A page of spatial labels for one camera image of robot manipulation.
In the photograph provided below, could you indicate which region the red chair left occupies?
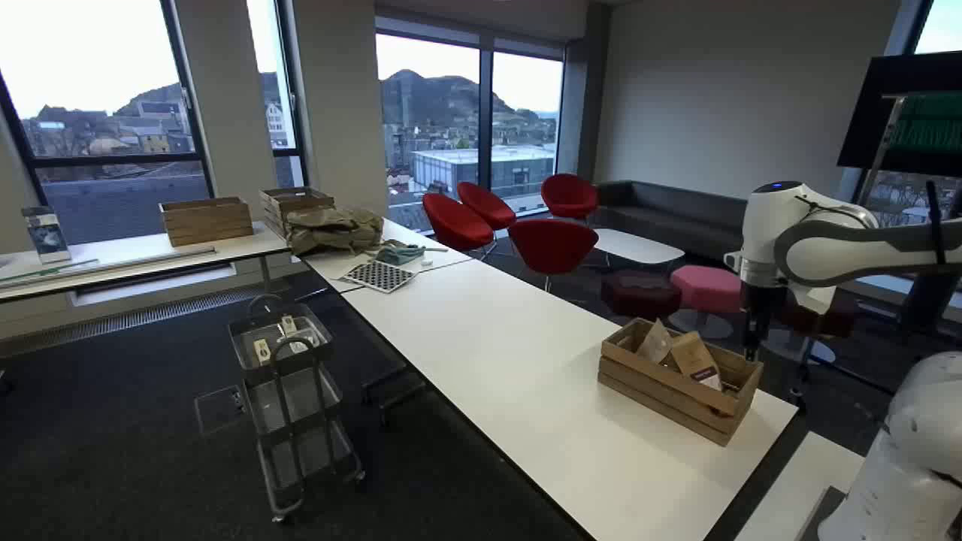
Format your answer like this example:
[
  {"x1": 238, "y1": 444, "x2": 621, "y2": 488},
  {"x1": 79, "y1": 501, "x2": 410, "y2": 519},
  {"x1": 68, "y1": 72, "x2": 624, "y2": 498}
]
[{"x1": 420, "y1": 193, "x2": 493, "y2": 250}]

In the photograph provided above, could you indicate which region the teal small object on table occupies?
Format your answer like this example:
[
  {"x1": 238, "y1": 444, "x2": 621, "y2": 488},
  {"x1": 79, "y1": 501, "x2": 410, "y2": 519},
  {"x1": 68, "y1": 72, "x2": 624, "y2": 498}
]
[{"x1": 372, "y1": 240, "x2": 423, "y2": 264}]

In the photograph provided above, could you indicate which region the red chair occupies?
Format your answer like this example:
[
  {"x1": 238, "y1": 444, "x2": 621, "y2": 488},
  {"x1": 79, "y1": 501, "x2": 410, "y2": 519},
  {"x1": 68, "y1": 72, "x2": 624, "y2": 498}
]
[
  {"x1": 458, "y1": 183, "x2": 518, "y2": 230},
  {"x1": 509, "y1": 221, "x2": 598, "y2": 289},
  {"x1": 542, "y1": 175, "x2": 598, "y2": 221},
  {"x1": 420, "y1": 193, "x2": 493, "y2": 250}
]

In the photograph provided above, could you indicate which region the white coffee table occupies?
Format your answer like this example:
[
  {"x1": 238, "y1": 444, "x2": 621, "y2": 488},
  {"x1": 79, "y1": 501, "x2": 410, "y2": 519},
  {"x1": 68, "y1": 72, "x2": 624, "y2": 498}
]
[{"x1": 594, "y1": 230, "x2": 681, "y2": 264}]

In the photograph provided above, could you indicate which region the dark grey sofa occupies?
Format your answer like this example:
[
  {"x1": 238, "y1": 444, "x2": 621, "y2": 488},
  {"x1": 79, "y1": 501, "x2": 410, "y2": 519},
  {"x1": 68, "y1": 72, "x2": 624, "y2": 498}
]
[{"x1": 590, "y1": 181, "x2": 744, "y2": 264}]

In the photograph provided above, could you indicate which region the metal wire trolley cart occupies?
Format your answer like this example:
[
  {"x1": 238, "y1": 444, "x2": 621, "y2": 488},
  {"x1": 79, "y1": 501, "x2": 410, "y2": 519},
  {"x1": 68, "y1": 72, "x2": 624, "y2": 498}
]
[{"x1": 228, "y1": 303, "x2": 366, "y2": 524}]

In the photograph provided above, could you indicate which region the black monitor screen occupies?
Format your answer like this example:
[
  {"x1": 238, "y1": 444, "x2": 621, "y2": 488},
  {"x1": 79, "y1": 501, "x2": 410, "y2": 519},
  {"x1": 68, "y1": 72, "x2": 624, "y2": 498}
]
[{"x1": 840, "y1": 54, "x2": 962, "y2": 178}]

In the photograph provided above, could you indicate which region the wooden box on left table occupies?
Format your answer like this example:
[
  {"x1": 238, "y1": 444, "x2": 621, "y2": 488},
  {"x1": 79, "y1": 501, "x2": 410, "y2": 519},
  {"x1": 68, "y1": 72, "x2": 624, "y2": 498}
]
[{"x1": 158, "y1": 200, "x2": 253, "y2": 247}]

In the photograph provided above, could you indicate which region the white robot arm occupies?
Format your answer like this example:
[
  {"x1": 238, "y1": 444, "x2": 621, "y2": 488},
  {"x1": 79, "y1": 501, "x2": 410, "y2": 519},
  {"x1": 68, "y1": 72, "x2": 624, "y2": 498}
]
[{"x1": 724, "y1": 181, "x2": 962, "y2": 541}]

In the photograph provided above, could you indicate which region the red chair middle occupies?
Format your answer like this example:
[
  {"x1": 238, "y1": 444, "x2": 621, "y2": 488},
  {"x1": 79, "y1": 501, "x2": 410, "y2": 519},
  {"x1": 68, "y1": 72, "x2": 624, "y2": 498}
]
[{"x1": 458, "y1": 183, "x2": 518, "y2": 230}]

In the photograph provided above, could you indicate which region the red chair back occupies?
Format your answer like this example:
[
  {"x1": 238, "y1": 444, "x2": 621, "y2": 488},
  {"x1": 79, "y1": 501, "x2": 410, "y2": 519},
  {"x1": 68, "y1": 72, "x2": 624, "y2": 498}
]
[{"x1": 542, "y1": 175, "x2": 598, "y2": 221}]

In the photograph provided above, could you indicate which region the wooden crate on table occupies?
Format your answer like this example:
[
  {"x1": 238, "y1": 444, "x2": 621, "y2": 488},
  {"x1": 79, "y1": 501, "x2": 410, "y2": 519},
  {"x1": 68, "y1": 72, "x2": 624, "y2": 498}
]
[{"x1": 598, "y1": 320, "x2": 762, "y2": 444}]

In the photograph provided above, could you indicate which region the dark maroon pouf stool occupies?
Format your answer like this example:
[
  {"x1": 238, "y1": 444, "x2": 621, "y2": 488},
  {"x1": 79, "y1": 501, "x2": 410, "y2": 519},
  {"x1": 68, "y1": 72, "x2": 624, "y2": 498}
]
[{"x1": 602, "y1": 271, "x2": 681, "y2": 320}]

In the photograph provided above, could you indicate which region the red chair front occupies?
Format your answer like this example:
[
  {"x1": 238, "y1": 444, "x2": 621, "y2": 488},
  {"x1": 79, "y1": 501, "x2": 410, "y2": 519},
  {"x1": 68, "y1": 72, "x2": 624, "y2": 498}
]
[{"x1": 509, "y1": 221, "x2": 598, "y2": 289}]

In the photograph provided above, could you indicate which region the white left side table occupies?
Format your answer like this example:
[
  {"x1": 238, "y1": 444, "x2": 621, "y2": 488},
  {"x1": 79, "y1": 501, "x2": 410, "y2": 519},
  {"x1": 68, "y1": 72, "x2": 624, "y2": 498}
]
[{"x1": 0, "y1": 224, "x2": 286, "y2": 302}]

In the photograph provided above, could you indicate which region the wooden crate by pillar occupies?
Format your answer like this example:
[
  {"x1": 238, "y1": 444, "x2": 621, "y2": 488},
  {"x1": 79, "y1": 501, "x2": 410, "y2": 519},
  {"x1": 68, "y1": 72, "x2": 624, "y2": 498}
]
[{"x1": 261, "y1": 186, "x2": 334, "y2": 233}]

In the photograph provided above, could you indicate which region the small packet in crate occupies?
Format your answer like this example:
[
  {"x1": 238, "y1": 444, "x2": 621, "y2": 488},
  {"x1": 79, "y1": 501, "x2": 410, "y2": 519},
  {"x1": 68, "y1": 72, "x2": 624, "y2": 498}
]
[{"x1": 641, "y1": 323, "x2": 672, "y2": 365}]

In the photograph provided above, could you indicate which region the upright brochure on table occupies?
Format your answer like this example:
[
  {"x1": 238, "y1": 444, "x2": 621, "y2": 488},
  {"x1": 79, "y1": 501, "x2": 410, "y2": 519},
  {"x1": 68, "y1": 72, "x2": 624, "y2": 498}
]
[{"x1": 22, "y1": 209, "x2": 68, "y2": 261}]

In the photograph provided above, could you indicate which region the pink pouf stool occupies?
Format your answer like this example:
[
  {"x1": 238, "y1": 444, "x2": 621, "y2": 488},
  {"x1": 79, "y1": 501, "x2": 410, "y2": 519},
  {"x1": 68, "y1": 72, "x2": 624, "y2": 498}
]
[{"x1": 670, "y1": 264, "x2": 742, "y2": 340}]

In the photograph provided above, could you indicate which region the brown paper bag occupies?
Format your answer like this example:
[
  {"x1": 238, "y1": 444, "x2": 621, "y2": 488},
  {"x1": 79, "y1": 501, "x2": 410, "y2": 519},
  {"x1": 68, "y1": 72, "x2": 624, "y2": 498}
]
[{"x1": 670, "y1": 330, "x2": 721, "y2": 390}]

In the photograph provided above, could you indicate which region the olive green cloth pile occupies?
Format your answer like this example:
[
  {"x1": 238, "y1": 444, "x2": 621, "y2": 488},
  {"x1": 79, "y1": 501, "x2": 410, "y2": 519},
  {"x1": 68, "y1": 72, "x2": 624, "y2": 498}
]
[{"x1": 286, "y1": 209, "x2": 382, "y2": 255}]

